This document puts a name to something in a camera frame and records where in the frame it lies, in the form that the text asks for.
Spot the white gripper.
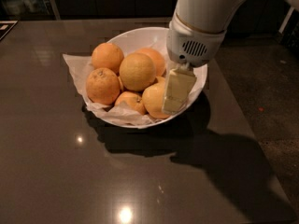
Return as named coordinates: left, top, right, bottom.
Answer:
left=162, top=14, right=225, bottom=115

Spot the yellowish orange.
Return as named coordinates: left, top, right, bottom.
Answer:
left=119, top=53, right=156, bottom=91
left=142, top=82, right=169, bottom=119

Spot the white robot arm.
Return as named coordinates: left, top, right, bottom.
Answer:
left=163, top=0, right=246, bottom=114

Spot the orange hidden under pile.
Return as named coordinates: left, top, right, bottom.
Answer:
left=155, top=77, right=165, bottom=83

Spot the orange at back right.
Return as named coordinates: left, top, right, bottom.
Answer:
left=136, top=48, right=166, bottom=77

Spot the small orange at front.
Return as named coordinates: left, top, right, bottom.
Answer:
left=115, top=91, right=147, bottom=115

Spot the white crumpled paper liner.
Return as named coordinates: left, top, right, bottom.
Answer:
left=62, top=39, right=189, bottom=127

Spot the orange at back left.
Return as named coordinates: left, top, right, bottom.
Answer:
left=92, top=43, right=124, bottom=74

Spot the orange at front left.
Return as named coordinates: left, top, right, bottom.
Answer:
left=86, top=67, right=121, bottom=105

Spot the dark cabinet with clutter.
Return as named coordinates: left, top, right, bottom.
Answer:
left=0, top=0, right=60, bottom=21

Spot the dark framed object at left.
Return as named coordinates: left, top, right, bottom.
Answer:
left=0, top=21, right=18, bottom=41

